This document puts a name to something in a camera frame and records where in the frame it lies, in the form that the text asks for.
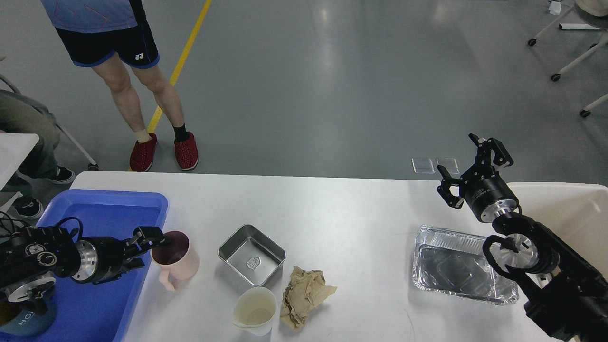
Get standing person in shorts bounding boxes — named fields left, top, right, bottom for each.
left=41, top=0, right=199, bottom=172

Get pink plastic mug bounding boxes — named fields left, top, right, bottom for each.
left=151, top=231, right=200, bottom=291

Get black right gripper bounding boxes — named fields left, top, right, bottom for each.
left=437, top=133, right=519, bottom=223

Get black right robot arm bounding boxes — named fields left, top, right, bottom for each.
left=437, top=133, right=608, bottom=342

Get dark teal HOME mug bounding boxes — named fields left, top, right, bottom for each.
left=0, top=297, right=57, bottom=338

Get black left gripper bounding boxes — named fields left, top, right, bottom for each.
left=71, top=227, right=170, bottom=285

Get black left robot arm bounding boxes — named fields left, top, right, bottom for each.
left=0, top=217, right=171, bottom=315

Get white paper cup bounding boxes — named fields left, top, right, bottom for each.
left=232, top=286, right=278, bottom=336

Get crumpled brown paper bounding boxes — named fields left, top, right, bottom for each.
left=280, top=266, right=337, bottom=330

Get clear floor plate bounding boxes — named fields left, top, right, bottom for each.
left=435, top=158, right=460, bottom=174
left=411, top=157, right=435, bottom=174

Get seated person at left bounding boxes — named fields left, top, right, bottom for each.
left=0, top=90, right=76, bottom=220

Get clear floor plate left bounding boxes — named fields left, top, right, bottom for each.
left=411, top=157, right=435, bottom=174

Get beige plastic bin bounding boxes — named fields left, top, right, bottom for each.
left=508, top=182, right=608, bottom=277

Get black cables on floor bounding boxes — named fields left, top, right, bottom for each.
left=0, top=211, right=27, bottom=238

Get clear floor plate right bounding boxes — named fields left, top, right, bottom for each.
left=435, top=158, right=460, bottom=174

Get aluminium foil tray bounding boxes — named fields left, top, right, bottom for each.
left=412, top=225, right=519, bottom=305

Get square stainless steel tray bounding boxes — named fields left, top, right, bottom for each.
left=218, top=224, right=287, bottom=286

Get white wheeled chair base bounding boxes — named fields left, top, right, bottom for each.
left=528, top=0, right=608, bottom=118

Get white side table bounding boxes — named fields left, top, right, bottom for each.
left=0, top=133, right=39, bottom=189

